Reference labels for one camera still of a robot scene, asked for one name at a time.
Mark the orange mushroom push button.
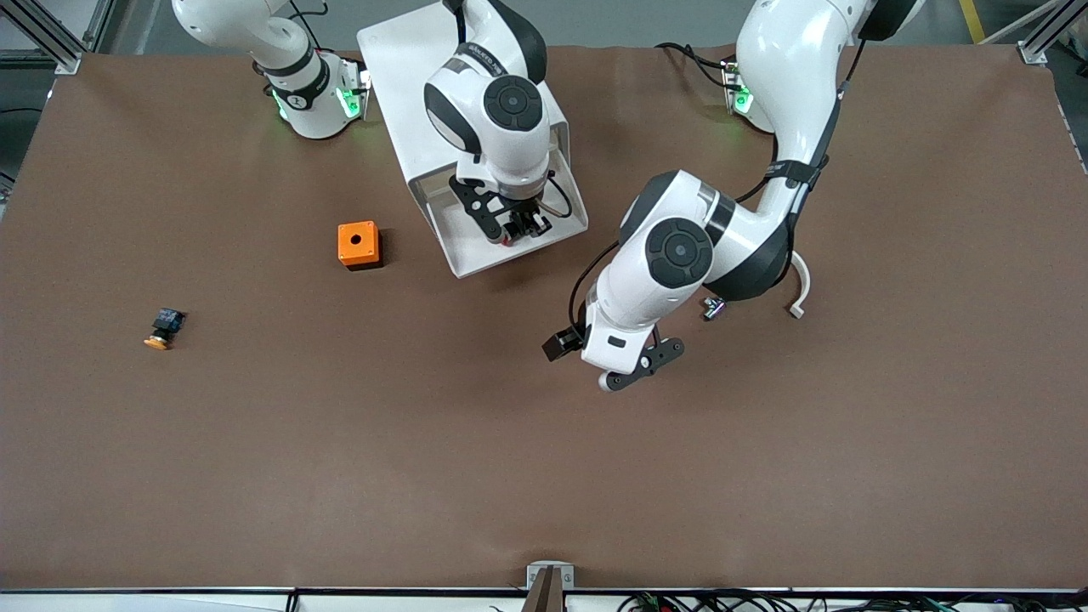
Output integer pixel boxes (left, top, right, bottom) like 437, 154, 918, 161
143, 308, 186, 351

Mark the brown table cover mat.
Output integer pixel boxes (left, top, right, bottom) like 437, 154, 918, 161
0, 42, 1088, 593

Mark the orange box with hole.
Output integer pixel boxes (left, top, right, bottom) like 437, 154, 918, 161
337, 221, 383, 271

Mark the white curved bracket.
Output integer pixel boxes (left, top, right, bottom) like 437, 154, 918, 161
789, 251, 812, 320

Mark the black base cable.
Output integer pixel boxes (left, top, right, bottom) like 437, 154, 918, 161
654, 41, 740, 90

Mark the aluminium frame profile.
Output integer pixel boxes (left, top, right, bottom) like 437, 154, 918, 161
1016, 0, 1074, 65
0, 0, 116, 76

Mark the white table edge rail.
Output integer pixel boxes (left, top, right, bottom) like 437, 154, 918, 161
0, 588, 1088, 612

